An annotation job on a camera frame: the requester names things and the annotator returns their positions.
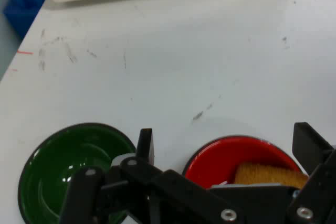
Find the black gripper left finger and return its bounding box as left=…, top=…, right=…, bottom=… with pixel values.
left=59, top=128, right=238, bottom=224

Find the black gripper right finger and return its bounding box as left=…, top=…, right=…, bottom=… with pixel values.
left=286, top=122, right=336, bottom=224

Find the brown bread slice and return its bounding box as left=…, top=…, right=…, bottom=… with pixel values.
left=233, top=163, right=310, bottom=189

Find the red enamel bowl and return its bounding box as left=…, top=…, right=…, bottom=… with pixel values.
left=182, top=135, right=305, bottom=190

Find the green enamel bowl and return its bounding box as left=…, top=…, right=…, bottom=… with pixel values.
left=17, top=122, right=137, bottom=224

